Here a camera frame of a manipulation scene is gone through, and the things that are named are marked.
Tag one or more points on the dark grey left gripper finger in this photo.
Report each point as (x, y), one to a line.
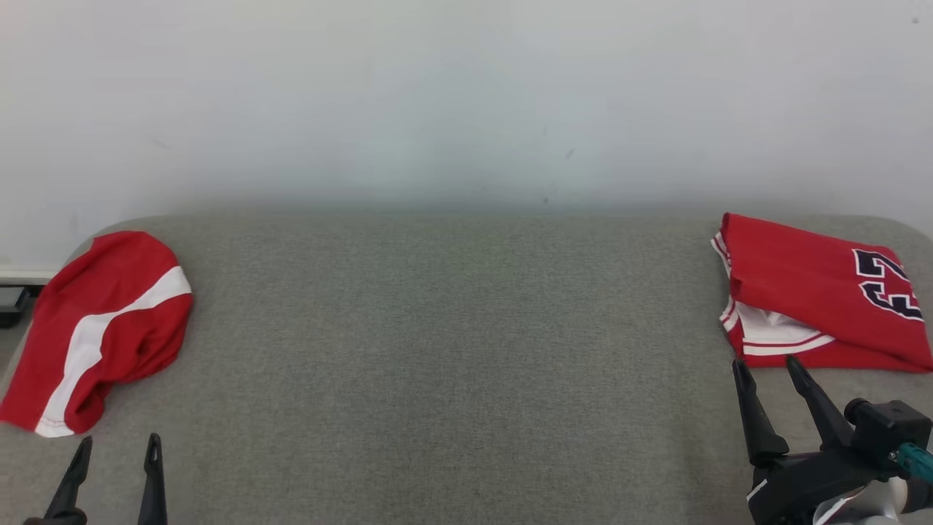
(73, 496)
(153, 496)

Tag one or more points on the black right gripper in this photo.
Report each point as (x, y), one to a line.
(794, 485)

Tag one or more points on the red jersey with black number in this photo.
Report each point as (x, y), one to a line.
(794, 277)

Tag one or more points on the red shorts with white stripe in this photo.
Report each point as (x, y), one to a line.
(124, 270)

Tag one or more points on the white baseboard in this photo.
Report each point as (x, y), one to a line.
(25, 275)

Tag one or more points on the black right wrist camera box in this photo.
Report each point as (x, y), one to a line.
(885, 426)

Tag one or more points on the teal right camera connector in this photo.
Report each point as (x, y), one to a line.
(915, 461)

